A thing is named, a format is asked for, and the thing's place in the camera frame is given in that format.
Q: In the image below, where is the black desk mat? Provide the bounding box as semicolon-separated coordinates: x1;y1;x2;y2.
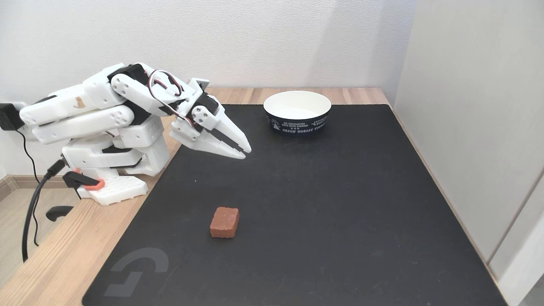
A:
82;104;508;306

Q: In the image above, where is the red white servo cable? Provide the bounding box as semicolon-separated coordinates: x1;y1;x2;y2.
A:
147;69;197;127

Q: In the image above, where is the black power adapter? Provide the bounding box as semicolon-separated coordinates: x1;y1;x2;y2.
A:
0;103;25;131

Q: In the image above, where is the white cabinet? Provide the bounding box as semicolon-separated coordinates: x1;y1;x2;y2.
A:
393;0;544;306

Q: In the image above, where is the black orange table clamp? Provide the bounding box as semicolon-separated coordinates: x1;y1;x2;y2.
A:
46;168;105;222

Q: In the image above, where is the brown brick toy block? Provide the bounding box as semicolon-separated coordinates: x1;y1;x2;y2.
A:
210;207;240;238

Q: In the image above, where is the thick black cable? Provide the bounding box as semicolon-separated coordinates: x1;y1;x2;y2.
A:
22;159;66;262

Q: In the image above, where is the thin black adapter cable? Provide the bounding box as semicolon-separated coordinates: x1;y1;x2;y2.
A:
15;129;41;247

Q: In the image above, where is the navy white paper bowl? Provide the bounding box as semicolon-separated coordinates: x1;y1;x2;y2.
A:
263;91;332;136

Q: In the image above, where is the wooden baseboard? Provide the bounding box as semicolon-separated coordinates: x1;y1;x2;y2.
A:
0;173;81;203

